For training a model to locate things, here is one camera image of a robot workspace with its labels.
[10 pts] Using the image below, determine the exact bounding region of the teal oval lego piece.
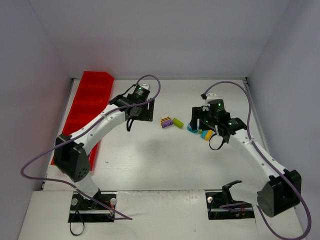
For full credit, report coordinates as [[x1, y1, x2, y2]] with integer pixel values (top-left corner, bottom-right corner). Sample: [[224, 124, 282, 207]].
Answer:
[[187, 124, 199, 134]]

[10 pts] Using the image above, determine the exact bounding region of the long lime green lego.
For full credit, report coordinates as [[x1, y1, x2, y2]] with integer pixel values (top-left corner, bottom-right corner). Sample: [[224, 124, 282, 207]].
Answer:
[[172, 118, 184, 129]]

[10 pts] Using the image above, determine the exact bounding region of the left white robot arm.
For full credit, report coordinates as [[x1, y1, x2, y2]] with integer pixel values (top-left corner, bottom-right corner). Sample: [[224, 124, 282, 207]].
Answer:
[[53, 84, 154, 201]]

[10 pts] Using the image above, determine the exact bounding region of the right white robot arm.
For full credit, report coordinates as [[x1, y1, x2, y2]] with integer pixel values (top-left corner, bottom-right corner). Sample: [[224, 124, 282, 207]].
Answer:
[[189, 98, 302, 218]]

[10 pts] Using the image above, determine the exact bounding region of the yellow blue green lego stack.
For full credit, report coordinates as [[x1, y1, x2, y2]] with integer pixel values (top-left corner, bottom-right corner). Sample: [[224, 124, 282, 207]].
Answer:
[[200, 130, 214, 141]]

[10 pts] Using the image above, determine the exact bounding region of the purple yellow striped lego stack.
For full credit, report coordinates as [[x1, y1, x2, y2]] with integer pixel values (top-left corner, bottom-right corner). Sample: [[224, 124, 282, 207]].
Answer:
[[160, 114, 173, 129]]

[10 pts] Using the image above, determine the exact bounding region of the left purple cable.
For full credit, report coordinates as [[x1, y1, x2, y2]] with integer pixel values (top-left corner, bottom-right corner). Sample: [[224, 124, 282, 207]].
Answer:
[[20, 74, 161, 221]]

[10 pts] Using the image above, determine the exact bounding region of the purple cable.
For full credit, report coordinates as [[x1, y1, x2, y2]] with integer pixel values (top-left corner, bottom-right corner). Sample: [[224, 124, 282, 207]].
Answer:
[[204, 81, 312, 238], [20, 74, 161, 221]]

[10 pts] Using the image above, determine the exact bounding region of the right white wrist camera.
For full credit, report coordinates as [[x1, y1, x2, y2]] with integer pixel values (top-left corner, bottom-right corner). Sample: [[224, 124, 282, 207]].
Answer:
[[200, 92, 218, 112]]

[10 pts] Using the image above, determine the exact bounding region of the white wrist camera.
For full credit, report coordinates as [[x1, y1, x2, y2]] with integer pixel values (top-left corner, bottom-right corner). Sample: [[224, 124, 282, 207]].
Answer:
[[200, 92, 218, 112], [139, 83, 151, 91]]

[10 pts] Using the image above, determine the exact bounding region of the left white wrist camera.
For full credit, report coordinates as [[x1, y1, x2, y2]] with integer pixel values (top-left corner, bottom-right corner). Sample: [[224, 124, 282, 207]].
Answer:
[[139, 83, 151, 91]]

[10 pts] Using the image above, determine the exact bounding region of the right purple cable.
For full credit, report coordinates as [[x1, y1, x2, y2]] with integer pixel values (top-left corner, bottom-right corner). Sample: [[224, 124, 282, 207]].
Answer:
[[204, 81, 312, 238]]

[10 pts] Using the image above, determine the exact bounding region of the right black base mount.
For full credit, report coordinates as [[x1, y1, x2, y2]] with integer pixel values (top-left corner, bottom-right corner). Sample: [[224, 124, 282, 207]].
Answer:
[[205, 180, 255, 220]]

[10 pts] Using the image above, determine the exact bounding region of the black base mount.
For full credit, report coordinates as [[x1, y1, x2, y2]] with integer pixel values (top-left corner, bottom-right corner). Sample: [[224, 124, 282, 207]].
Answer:
[[68, 192, 115, 223], [205, 180, 255, 220]]

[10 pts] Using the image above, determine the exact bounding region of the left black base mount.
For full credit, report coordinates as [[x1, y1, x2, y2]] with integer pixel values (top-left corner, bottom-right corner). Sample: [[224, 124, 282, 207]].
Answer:
[[68, 192, 115, 223]]

